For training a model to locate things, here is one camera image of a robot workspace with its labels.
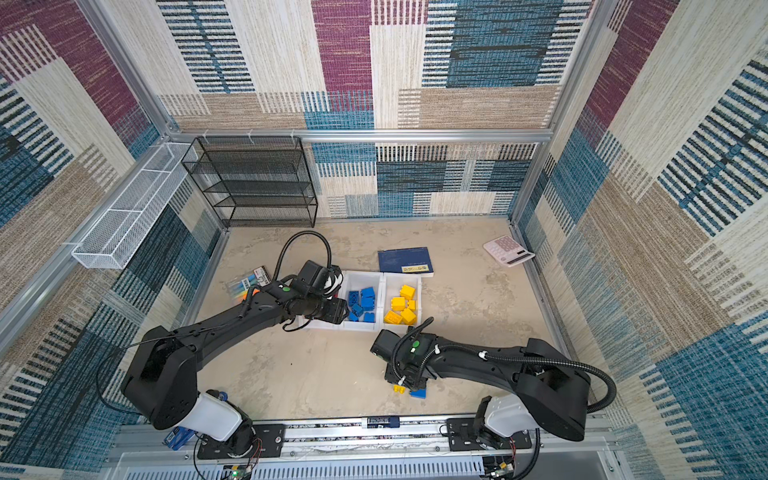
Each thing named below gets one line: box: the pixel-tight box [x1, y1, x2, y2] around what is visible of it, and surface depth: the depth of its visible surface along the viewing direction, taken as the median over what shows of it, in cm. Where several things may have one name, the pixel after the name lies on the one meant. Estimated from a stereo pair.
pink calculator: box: [483, 235, 536, 267], surface depth 110 cm
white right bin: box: [380, 272, 422, 335], surface depth 96 cm
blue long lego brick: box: [348, 290, 359, 307], surface depth 98 cm
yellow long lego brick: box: [384, 310, 403, 324], surface depth 93 cm
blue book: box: [378, 246, 434, 278], surface depth 109 cm
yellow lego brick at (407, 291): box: [400, 284, 417, 300], surface depth 99 cm
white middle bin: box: [343, 270, 385, 333], surface depth 95 cm
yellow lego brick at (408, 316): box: [400, 308, 417, 325], surface depth 93 cm
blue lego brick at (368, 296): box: [361, 286, 375, 305], surface depth 98 cm
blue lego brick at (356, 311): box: [348, 304, 364, 322], surface depth 94 cm
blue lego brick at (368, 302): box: [361, 294, 375, 311], surface depth 98 cm
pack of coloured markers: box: [225, 266, 272, 302], surface depth 103 cm
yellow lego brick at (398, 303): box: [391, 296, 405, 311], surface depth 96 cm
